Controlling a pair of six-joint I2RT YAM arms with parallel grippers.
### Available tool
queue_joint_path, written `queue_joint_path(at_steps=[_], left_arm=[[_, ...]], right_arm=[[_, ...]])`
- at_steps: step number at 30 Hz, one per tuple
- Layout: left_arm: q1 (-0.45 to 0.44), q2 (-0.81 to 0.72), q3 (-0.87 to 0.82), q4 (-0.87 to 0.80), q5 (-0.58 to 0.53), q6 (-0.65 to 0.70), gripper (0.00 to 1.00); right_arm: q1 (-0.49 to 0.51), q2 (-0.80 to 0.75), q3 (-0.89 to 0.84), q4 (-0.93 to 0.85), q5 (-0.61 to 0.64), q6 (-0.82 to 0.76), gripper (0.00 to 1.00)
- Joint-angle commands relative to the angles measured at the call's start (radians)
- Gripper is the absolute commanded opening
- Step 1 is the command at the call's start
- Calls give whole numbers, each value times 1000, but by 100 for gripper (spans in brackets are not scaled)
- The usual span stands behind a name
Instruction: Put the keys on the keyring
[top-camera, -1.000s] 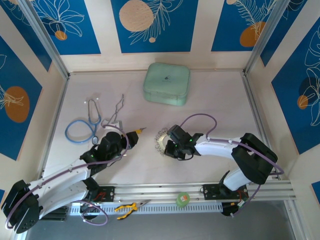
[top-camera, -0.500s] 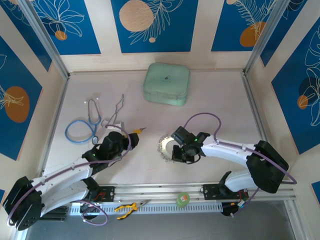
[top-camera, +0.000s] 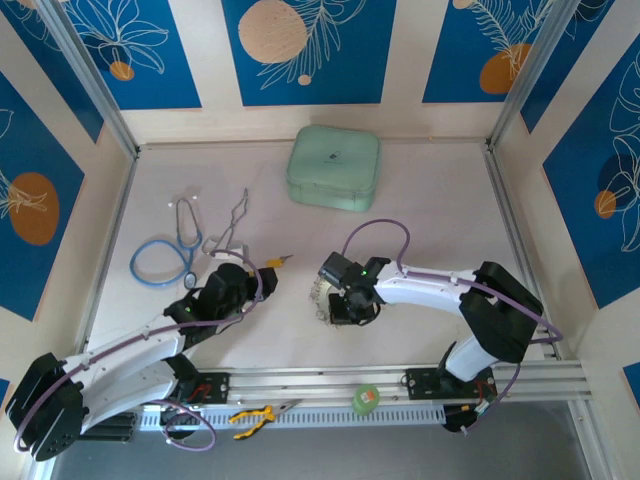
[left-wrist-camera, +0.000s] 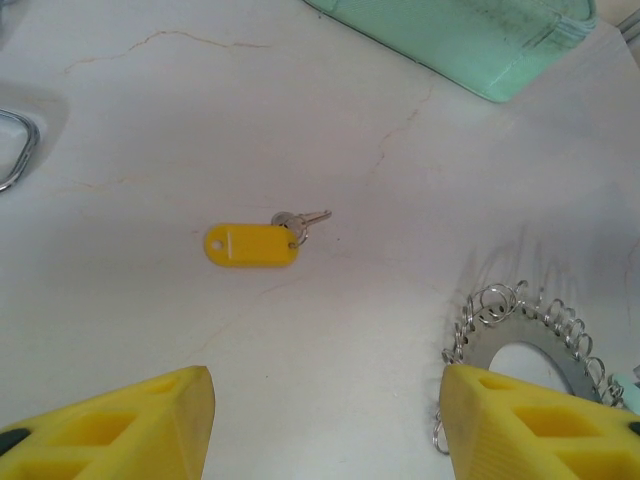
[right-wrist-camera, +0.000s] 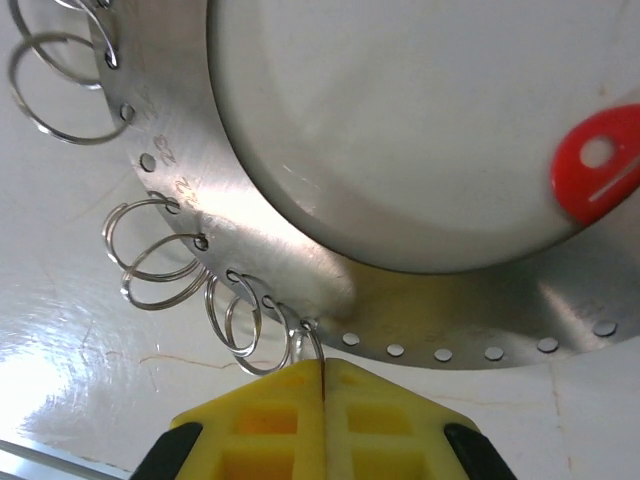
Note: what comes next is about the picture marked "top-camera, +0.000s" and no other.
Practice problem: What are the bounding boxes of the metal key holder with rings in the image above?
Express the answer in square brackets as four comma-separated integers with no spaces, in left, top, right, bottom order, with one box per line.
[308,280,346,327]

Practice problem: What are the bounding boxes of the blue stethoscope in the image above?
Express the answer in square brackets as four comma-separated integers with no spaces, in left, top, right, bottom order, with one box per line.
[129,187,205,291]

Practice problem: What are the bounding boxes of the green round tape roll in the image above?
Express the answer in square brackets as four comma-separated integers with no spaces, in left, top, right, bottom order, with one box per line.
[352,384,381,416]

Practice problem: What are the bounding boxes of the yellow and black pliers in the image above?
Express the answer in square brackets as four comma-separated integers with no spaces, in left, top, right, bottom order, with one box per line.
[228,398,304,441]

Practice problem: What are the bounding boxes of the mint green zip case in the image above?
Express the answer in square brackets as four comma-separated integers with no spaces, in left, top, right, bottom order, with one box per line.
[285,124,382,214]

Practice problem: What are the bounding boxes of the black extrusion bar stack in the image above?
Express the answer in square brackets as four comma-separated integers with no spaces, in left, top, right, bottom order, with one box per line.
[79,410,137,444]

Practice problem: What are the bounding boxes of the metal wire tongs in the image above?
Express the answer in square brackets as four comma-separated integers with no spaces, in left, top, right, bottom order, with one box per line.
[201,187,251,257]

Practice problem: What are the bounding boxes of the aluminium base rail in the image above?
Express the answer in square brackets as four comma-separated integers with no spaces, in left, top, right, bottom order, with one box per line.
[197,360,586,404]

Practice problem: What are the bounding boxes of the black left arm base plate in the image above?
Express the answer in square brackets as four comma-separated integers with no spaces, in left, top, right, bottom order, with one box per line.
[169,370,231,406]

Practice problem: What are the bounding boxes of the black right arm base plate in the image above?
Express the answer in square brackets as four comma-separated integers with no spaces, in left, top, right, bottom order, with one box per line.
[404,367,496,401]

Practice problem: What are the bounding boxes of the grey slotted cable duct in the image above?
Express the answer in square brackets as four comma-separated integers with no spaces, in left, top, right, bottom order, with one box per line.
[137,402,447,432]

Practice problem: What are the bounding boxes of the aluminium table side rail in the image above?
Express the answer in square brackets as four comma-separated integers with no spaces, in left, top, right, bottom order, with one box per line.
[482,142,564,361]
[74,149,140,351]

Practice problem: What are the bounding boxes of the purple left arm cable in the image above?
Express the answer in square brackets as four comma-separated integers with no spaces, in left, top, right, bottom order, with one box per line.
[12,249,266,454]

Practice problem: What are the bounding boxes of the aluminium frame post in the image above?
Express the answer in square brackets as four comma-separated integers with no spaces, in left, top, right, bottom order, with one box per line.
[487,0,586,151]
[37,0,141,159]

